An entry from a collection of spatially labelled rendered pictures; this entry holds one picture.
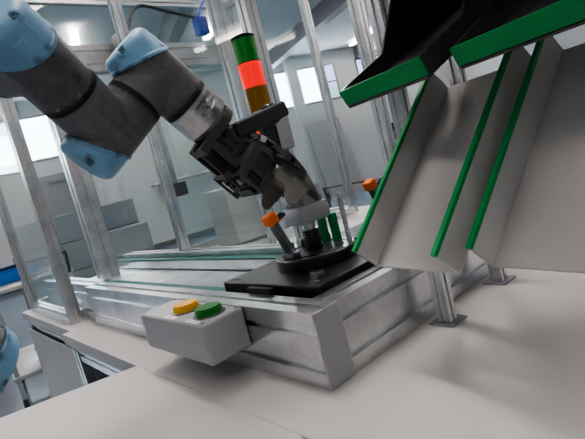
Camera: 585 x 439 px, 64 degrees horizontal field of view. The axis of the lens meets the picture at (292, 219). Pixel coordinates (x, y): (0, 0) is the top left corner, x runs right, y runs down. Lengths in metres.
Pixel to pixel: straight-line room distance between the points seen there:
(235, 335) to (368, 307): 0.19
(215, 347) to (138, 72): 0.37
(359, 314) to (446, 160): 0.23
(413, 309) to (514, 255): 0.27
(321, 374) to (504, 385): 0.21
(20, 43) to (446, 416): 0.56
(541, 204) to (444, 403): 0.23
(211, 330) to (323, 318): 0.17
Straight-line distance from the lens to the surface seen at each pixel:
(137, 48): 0.65
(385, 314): 0.67
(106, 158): 0.62
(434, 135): 0.66
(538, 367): 0.60
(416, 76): 0.51
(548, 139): 0.57
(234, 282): 0.80
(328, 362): 0.60
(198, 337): 0.67
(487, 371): 0.59
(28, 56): 0.56
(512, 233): 0.52
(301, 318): 0.59
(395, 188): 0.62
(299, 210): 0.75
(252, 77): 1.00
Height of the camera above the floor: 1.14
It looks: 7 degrees down
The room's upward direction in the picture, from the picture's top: 14 degrees counter-clockwise
